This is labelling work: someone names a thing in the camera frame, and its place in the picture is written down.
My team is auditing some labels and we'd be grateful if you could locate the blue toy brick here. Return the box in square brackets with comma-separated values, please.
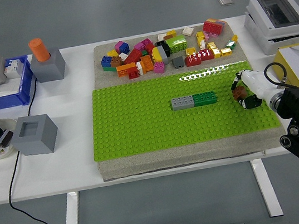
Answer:
[100, 55, 115, 69]
[119, 43, 131, 55]

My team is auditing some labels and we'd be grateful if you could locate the long orange toy brick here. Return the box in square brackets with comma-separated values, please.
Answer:
[116, 62, 139, 78]

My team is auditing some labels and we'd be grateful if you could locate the brown toy brick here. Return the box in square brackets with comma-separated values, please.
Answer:
[232, 85, 249, 101]
[109, 55, 124, 69]

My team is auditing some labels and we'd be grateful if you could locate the white electrical enclosure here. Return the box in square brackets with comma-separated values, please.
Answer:
[240, 0, 299, 59]

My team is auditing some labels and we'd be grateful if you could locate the grey-brown foam mat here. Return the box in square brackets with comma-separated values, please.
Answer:
[78, 12, 290, 182]

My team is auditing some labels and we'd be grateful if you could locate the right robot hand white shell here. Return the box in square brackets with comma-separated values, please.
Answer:
[229, 65, 280, 113]

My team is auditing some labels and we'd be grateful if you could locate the lime green toy brick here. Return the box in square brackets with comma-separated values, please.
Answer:
[165, 35, 189, 56]

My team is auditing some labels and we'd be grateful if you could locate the pink toy brick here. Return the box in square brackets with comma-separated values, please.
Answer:
[152, 60, 166, 75]
[203, 30, 220, 40]

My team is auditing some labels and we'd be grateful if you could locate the curved red toy brick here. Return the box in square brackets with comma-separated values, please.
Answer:
[183, 52, 203, 68]

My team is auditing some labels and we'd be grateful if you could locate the small dark box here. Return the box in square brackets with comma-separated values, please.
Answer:
[0, 128, 16, 148]

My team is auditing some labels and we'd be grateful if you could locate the white flat switch panel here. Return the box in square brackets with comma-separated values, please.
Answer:
[0, 77, 22, 98]

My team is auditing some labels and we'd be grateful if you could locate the long red toy brick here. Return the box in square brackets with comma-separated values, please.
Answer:
[121, 47, 144, 66]

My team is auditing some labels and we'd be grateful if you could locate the curved yellow toy brick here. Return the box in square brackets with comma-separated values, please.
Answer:
[151, 46, 164, 64]

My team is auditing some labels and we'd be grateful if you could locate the grey cube with square hole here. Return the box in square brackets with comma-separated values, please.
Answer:
[8, 111, 62, 159]

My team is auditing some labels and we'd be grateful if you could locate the orange cylinder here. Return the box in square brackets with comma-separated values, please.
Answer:
[27, 36, 52, 64]

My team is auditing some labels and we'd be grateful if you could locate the blue plastic bin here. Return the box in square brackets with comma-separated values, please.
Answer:
[0, 53, 38, 111]

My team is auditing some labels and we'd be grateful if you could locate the white table leg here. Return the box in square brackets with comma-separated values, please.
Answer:
[56, 190, 84, 224]
[249, 157, 284, 220]

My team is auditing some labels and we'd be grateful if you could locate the white circuit breaker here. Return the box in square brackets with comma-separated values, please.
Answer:
[2, 57, 26, 80]

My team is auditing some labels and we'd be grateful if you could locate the black toy brick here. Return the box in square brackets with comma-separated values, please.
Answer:
[154, 39, 172, 60]

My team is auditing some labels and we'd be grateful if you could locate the magenta toy brick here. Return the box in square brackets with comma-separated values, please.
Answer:
[133, 41, 146, 52]
[113, 40, 128, 53]
[140, 37, 153, 48]

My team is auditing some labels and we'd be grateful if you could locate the grey block holding cylinder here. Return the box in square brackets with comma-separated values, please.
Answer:
[27, 47, 68, 85]

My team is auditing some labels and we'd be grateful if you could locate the flat green toy brick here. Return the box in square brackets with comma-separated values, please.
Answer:
[102, 64, 118, 74]

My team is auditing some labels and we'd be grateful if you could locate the dark green toy brick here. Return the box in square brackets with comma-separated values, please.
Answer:
[192, 90, 219, 108]

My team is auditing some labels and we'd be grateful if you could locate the dark grey toy brick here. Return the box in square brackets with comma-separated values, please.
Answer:
[171, 56, 185, 70]

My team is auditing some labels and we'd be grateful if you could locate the large red toy brick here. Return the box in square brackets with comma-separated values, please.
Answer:
[201, 17, 226, 38]

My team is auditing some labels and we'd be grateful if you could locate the green studded baseplate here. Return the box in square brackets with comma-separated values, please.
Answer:
[82, 57, 283, 163]

